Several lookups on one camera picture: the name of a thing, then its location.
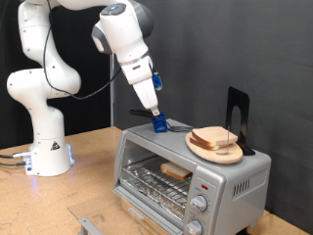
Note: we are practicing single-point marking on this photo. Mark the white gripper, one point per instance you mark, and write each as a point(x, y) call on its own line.
point(146, 93)

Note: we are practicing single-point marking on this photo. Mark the black spatula with blue block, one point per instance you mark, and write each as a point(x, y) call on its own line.
point(159, 123)

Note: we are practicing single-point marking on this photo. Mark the white bread slice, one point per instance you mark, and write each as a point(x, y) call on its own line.
point(213, 134)
point(176, 170)
point(199, 144)

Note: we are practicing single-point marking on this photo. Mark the glass oven door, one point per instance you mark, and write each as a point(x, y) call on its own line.
point(107, 212)

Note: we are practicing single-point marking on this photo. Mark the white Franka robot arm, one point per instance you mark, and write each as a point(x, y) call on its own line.
point(42, 84)

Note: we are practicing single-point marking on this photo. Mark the silver oven knob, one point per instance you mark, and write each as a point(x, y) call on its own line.
point(194, 227)
point(199, 203)

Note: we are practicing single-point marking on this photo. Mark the silver toaster oven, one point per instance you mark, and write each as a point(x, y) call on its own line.
point(228, 182)

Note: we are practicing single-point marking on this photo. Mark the vertical metal pole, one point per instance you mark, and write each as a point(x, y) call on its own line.
point(111, 94)

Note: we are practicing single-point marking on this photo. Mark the round wooden plate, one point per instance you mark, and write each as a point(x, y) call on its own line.
point(215, 155)

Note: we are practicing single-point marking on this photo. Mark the black metal bookend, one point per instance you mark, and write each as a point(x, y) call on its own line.
point(243, 101)

